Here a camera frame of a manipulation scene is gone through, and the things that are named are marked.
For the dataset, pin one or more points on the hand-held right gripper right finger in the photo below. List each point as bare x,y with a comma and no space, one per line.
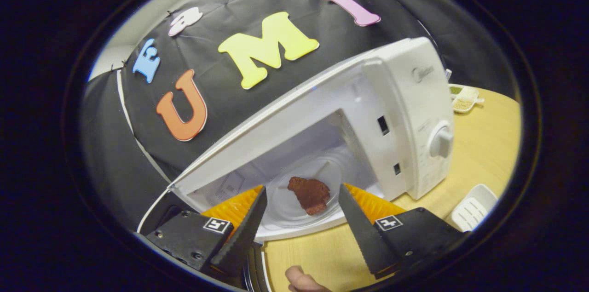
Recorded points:
368,241

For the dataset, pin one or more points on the black backdrop cloth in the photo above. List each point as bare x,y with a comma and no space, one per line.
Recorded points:
221,94

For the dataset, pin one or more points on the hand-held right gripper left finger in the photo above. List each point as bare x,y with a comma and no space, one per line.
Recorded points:
244,237

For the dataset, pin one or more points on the white microwave oven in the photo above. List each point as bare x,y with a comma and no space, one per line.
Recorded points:
405,99

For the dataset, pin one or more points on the small white plastic tray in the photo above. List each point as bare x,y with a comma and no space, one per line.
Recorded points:
474,209

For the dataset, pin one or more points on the glass turntable plate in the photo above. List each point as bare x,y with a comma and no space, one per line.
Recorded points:
285,209

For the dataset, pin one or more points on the divided dish of beans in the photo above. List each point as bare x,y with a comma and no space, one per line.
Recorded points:
464,99

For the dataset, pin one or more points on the brown meat piece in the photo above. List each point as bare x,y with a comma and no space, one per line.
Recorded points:
310,195

